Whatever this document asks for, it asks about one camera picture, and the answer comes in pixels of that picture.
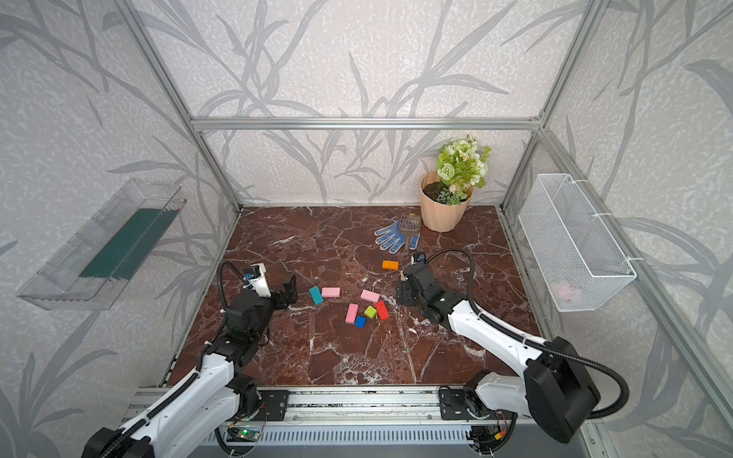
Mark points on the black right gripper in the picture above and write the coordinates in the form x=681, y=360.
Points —
x=409, y=288

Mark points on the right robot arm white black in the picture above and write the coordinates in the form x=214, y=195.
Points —
x=550, y=383

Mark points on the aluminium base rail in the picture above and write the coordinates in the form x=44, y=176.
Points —
x=361, y=403

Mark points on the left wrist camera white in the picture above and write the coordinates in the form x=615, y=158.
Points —
x=254, y=279

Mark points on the clear plastic tray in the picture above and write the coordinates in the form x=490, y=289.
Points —
x=92, y=269

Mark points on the pink block lower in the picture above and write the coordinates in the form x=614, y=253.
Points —
x=352, y=313

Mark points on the pink block left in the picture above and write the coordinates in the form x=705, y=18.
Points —
x=331, y=292

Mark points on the green block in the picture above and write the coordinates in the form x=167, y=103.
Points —
x=371, y=312

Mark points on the teal block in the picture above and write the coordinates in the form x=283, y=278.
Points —
x=316, y=295

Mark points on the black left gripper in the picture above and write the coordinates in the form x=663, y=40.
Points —
x=282, y=295

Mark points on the pink block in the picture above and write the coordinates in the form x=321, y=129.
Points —
x=370, y=296
x=352, y=313
x=331, y=292

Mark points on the orange block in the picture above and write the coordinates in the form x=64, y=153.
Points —
x=390, y=265

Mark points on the green artificial plant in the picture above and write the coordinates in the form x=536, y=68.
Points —
x=462, y=165

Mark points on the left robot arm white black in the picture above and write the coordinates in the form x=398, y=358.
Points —
x=245, y=322

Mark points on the red block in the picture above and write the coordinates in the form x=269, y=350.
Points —
x=382, y=311

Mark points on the grey slotted scoop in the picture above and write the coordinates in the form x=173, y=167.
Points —
x=410, y=227

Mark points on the blue block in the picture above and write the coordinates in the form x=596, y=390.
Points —
x=360, y=322

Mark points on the pink block middle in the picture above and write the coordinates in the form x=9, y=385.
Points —
x=370, y=296

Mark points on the blue dotted work glove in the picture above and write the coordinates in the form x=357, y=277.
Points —
x=390, y=239

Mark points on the green circuit board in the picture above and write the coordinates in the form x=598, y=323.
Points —
x=243, y=434

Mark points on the white wire basket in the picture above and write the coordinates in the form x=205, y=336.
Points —
x=582, y=264

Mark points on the beige flower pot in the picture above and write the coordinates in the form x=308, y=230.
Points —
x=437, y=216

